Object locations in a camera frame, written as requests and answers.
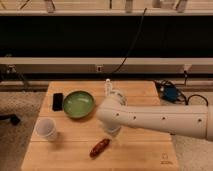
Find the black phone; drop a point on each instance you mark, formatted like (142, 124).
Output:
(57, 101)

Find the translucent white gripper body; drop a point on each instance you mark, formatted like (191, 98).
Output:
(113, 132)

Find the green bowl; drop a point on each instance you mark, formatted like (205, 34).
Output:
(78, 104)

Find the black chair base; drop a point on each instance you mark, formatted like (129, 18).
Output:
(13, 118)

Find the white plastic cup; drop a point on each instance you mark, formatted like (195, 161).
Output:
(46, 129)

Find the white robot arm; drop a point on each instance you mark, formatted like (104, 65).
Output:
(193, 121)

